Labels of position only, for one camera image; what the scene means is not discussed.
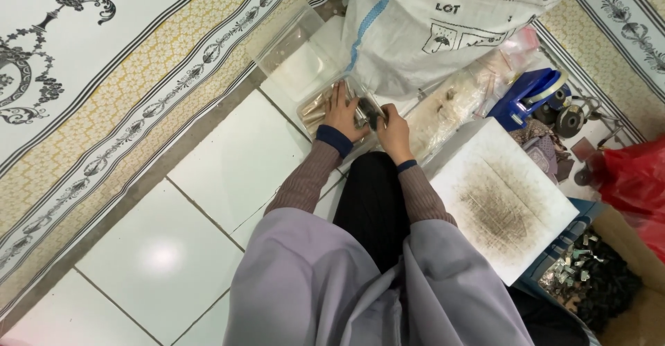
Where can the blue tape dispenser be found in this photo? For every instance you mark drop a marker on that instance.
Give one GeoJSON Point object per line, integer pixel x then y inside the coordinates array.
{"type": "Point", "coordinates": [527, 99]}

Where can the heap of small zip bags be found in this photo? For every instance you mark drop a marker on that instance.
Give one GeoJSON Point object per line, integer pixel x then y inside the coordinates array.
{"type": "Point", "coordinates": [512, 52]}

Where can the brown cardboard box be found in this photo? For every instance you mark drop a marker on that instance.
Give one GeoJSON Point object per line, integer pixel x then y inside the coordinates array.
{"type": "Point", "coordinates": [631, 294]}

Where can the white and gold ornate mat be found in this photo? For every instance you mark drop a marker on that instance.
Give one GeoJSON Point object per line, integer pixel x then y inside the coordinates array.
{"type": "Point", "coordinates": [618, 39]}
{"type": "Point", "coordinates": [104, 96]}

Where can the small dark hair bundle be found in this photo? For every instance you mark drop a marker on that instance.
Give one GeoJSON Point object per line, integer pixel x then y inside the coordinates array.
{"type": "Point", "coordinates": [370, 111]}

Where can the person's lavender garment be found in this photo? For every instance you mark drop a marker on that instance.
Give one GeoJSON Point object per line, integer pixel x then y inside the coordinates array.
{"type": "Point", "coordinates": [363, 294]}

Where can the person's right fingers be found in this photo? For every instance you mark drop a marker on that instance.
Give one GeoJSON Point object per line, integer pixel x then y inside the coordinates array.
{"type": "Point", "coordinates": [382, 122]}

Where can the person's right hand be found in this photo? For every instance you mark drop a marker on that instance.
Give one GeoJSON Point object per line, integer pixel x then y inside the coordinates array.
{"type": "Point", "coordinates": [397, 138]}

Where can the clear bag of beige packets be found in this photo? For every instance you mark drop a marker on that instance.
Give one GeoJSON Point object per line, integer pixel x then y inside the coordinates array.
{"type": "Point", "coordinates": [441, 112]}

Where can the heap of grey round discs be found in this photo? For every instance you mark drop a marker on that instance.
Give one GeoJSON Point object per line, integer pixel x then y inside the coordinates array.
{"type": "Point", "coordinates": [566, 115]}

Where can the heap of dark and mirror pieces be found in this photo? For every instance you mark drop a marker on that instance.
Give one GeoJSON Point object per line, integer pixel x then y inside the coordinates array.
{"type": "Point", "coordinates": [592, 278]}

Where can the person's left fingers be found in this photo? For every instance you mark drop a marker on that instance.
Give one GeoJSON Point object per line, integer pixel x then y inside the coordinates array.
{"type": "Point", "coordinates": [338, 95]}

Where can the white woven sack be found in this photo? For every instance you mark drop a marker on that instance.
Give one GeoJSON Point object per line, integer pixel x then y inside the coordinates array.
{"type": "Point", "coordinates": [441, 18]}

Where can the blue plastic crate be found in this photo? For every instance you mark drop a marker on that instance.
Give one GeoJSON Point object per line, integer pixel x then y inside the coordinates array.
{"type": "Point", "coordinates": [563, 242]}

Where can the pile of tan strips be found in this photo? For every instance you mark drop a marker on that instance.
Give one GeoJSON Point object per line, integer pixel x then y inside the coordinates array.
{"type": "Point", "coordinates": [313, 113]}

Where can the red plastic bag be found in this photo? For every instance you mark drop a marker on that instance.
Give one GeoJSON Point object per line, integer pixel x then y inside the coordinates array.
{"type": "Point", "coordinates": [631, 185]}

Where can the patterned purple cloth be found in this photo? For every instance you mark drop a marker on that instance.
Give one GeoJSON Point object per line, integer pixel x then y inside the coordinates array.
{"type": "Point", "coordinates": [543, 146]}

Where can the person's left hand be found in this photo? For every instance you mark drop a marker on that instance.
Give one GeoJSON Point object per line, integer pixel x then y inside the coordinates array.
{"type": "Point", "coordinates": [343, 120]}

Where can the white stained foam board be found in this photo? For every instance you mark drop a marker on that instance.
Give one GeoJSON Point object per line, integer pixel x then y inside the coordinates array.
{"type": "Point", "coordinates": [501, 200]}

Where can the clear plastic tray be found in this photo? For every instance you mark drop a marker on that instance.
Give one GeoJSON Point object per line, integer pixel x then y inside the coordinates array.
{"type": "Point", "coordinates": [310, 120]}

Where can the person's black trousers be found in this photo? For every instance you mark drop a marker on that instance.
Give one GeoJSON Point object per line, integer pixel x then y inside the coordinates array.
{"type": "Point", "coordinates": [371, 205]}

